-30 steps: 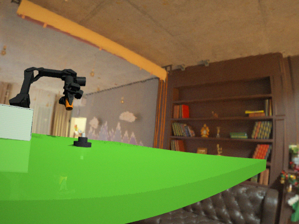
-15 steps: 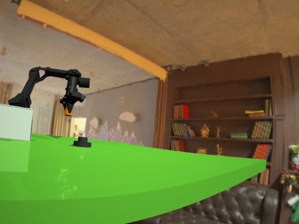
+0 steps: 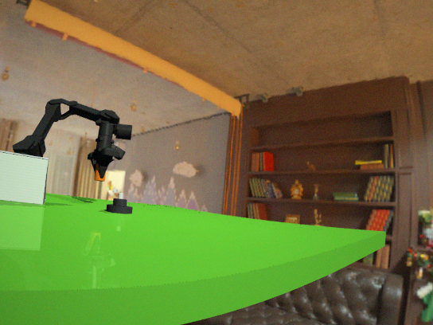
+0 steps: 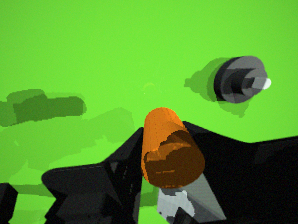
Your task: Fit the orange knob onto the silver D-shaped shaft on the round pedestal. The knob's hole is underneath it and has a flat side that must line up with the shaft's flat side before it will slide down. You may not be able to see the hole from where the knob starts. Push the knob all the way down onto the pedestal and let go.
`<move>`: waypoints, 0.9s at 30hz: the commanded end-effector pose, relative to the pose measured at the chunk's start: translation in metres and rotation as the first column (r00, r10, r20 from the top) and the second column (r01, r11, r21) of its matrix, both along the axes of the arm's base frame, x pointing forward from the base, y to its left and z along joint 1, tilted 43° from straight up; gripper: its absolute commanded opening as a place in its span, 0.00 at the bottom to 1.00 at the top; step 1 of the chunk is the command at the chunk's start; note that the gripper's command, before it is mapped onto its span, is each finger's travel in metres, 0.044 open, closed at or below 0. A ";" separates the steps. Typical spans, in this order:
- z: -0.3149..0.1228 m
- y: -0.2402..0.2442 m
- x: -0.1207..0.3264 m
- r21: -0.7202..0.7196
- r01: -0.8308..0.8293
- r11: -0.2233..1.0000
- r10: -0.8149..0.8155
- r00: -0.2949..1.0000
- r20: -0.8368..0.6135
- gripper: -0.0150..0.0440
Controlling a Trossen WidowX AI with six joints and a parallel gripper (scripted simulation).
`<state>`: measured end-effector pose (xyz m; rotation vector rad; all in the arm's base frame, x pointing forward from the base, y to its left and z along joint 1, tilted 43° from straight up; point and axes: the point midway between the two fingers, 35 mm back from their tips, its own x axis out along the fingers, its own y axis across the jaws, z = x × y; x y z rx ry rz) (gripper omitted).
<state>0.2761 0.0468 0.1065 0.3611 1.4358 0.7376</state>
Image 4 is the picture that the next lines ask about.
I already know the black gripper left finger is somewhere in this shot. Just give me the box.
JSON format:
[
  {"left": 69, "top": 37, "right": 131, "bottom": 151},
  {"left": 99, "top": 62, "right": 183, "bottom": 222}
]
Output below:
[{"left": 41, "top": 127, "right": 144, "bottom": 224}]

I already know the orange knob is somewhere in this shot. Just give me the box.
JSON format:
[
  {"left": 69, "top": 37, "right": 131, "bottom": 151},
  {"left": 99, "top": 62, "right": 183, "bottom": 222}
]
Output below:
[{"left": 141, "top": 107, "right": 205, "bottom": 189}]

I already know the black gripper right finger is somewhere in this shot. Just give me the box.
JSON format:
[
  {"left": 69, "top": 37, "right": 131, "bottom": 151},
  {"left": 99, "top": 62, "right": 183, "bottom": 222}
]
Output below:
[{"left": 182, "top": 121, "right": 298, "bottom": 219}]

